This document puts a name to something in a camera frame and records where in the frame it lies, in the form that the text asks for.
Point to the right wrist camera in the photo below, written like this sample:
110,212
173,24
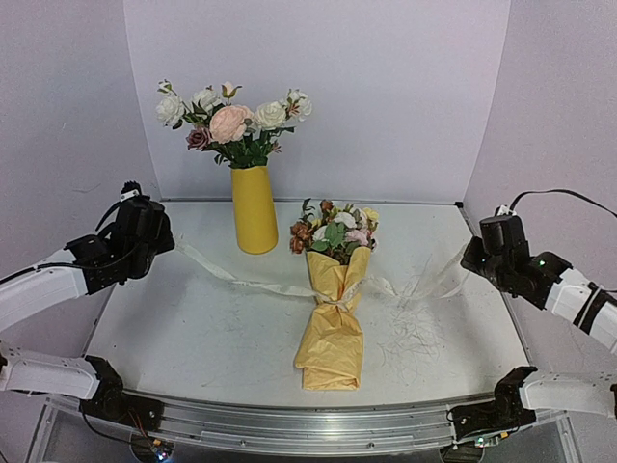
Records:
505,210

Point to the cream printed ribbon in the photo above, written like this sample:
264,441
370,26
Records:
429,284

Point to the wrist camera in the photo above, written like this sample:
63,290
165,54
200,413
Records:
505,210
131,190

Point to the white and pink flowers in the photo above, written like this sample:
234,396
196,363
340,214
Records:
239,136

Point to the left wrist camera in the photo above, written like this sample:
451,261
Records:
131,190

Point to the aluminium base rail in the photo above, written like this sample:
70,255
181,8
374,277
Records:
62,435

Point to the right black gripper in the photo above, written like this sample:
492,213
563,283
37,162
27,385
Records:
475,260

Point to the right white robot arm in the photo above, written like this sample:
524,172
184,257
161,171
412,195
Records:
560,290

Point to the yellow ceramic vase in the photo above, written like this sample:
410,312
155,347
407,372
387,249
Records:
254,211

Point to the yellow paper bouquet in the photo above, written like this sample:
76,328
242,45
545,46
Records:
338,243

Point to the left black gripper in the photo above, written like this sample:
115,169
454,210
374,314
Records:
167,238

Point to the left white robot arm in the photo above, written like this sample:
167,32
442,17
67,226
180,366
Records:
70,273

